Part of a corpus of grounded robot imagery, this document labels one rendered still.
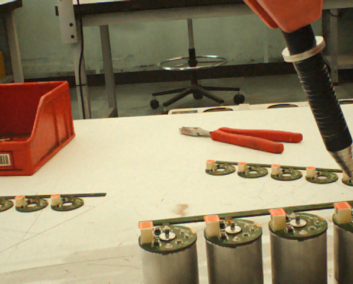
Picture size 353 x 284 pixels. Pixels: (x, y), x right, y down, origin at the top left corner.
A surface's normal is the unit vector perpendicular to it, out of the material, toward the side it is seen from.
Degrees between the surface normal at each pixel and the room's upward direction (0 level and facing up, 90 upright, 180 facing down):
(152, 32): 90
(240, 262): 90
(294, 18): 100
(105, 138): 0
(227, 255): 90
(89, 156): 0
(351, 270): 90
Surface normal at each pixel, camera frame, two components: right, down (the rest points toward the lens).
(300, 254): -0.07, 0.29
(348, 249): -0.69, 0.26
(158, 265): -0.33, 0.29
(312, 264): 0.27, 0.25
